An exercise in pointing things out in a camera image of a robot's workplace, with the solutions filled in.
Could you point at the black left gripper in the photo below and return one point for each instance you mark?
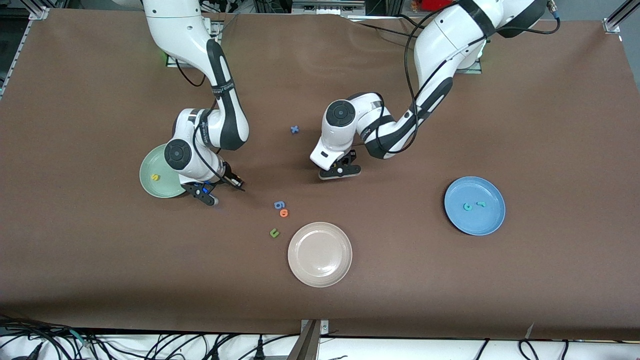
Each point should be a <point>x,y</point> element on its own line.
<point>353,156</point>

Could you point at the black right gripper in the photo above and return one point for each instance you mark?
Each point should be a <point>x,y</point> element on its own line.
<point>226,174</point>

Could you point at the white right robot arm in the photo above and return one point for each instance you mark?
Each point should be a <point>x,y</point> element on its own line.
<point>175,25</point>

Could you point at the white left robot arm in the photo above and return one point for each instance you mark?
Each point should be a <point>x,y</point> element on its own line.
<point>440,40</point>

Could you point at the blue digit six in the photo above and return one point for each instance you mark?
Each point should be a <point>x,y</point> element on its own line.
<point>279,204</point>

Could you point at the green plate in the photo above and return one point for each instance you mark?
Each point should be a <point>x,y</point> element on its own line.
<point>147,170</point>

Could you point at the beige plate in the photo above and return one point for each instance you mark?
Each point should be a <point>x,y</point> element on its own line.
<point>320,254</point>

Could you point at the brown table cover mat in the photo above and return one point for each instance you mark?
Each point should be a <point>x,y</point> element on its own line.
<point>400,280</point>

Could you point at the blue plate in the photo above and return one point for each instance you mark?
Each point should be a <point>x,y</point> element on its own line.
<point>480,222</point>

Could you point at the grey metal box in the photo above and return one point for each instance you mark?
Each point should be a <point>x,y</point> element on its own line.
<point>327,7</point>

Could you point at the red box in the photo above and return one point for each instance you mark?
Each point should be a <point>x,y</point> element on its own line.
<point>435,5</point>

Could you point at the white tape scrap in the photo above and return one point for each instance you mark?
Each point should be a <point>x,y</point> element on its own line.
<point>529,330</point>

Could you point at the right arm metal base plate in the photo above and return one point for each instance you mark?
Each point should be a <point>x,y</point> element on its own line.
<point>216,27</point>

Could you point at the metal table bracket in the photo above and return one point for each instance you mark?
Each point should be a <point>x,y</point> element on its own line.
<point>307,345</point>

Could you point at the aluminium frame profile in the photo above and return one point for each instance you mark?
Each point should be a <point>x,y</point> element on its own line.
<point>35,12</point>
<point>617,17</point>

